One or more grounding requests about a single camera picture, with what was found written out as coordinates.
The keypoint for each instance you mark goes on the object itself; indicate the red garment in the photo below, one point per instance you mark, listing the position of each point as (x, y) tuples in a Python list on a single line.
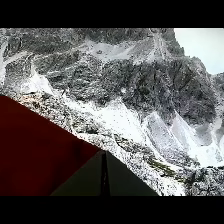
[(36, 156)]

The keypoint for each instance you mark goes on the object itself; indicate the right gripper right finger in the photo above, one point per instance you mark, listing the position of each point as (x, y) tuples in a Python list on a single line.
[(125, 181)]

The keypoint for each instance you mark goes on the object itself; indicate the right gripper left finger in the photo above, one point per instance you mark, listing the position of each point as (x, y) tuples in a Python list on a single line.
[(85, 181)]

